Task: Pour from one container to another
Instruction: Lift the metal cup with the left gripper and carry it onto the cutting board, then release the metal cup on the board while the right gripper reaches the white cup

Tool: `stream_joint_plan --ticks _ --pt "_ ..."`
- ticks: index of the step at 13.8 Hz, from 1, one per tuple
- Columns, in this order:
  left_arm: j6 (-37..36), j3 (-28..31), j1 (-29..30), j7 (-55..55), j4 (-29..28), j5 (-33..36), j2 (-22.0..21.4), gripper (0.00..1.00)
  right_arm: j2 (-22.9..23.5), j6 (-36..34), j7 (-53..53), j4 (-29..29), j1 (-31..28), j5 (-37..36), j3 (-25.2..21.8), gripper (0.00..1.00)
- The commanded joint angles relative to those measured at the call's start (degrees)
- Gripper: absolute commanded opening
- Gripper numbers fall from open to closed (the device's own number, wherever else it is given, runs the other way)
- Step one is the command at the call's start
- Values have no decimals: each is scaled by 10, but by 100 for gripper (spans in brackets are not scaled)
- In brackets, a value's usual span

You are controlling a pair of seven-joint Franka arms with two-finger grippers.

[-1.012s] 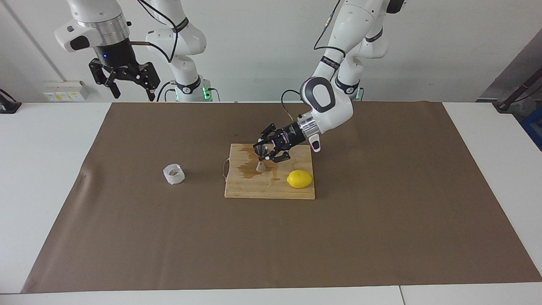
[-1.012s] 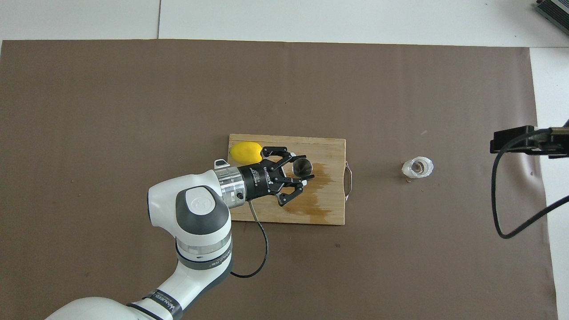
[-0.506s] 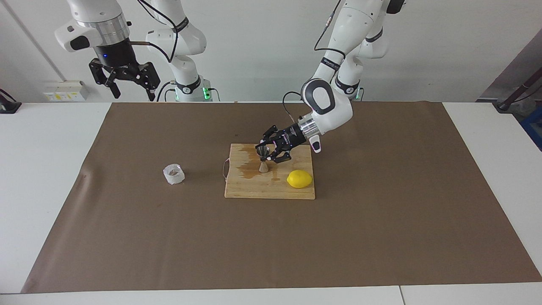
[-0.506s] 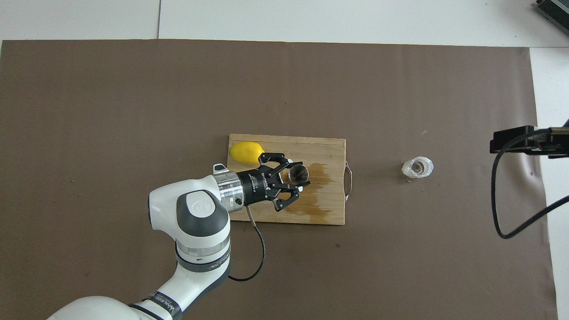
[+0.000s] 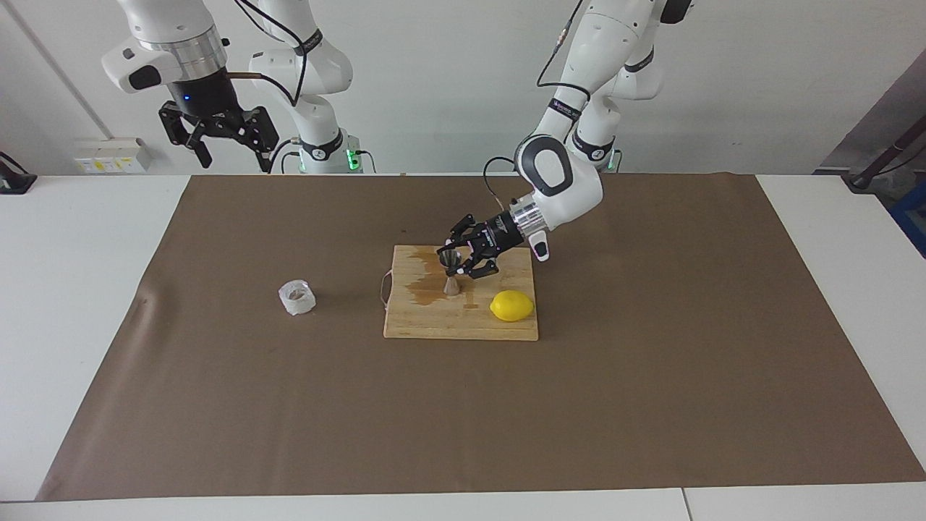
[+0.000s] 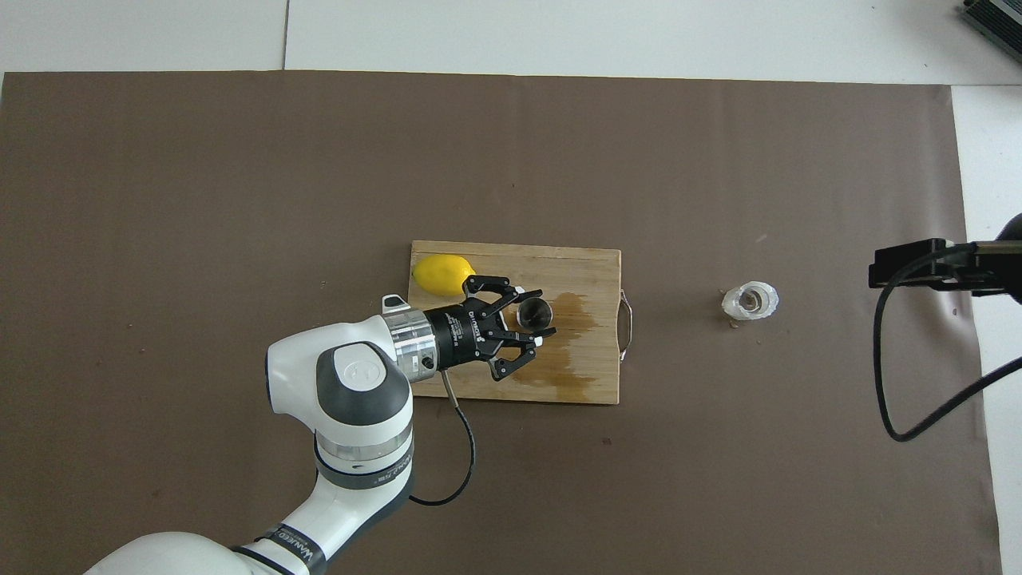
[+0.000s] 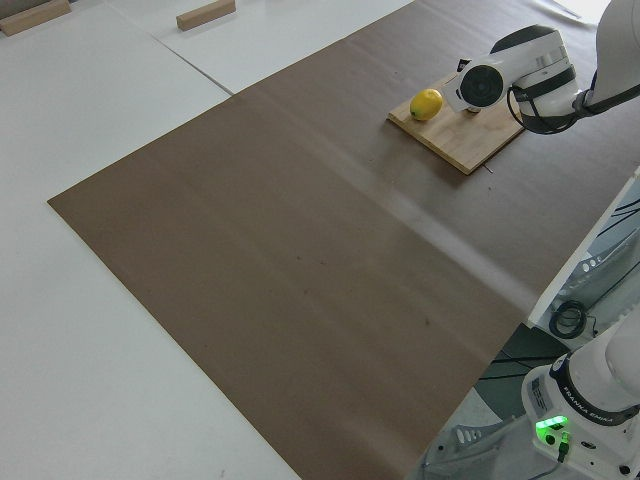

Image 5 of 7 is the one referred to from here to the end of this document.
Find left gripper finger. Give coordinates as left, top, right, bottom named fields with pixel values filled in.
left=447, top=250, right=500, bottom=280
left=437, top=213, right=484, bottom=254

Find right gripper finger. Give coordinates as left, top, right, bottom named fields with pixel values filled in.
left=158, top=101, right=213, bottom=169
left=228, top=106, right=280, bottom=173

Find steel double jigger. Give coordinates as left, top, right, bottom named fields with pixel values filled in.
left=438, top=248, right=464, bottom=297

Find small clear glass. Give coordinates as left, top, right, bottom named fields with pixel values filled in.
left=278, top=279, right=318, bottom=317

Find yellow lemon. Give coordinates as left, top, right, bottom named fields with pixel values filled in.
left=490, top=289, right=535, bottom=323

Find wooden cutting board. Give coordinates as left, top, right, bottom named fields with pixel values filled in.
left=379, top=245, right=540, bottom=342

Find brown paper table mat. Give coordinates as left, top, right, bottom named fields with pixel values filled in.
left=36, top=172, right=926, bottom=501

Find black stand pole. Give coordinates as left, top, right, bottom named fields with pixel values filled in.
left=843, top=119, right=926, bottom=192

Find blue crate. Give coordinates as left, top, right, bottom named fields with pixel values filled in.
left=888, top=181, right=926, bottom=258

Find black right base cables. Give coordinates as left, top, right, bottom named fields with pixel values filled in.
left=266, top=137, right=377, bottom=174

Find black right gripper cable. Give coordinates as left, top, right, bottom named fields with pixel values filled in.
left=228, top=0, right=323, bottom=108

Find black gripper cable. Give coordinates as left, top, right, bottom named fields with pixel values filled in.
left=228, top=0, right=323, bottom=108
left=481, top=0, right=601, bottom=214

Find white wall socket box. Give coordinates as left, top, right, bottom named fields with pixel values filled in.
left=75, top=137, right=153, bottom=174

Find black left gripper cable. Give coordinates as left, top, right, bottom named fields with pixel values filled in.
left=481, top=0, right=601, bottom=214

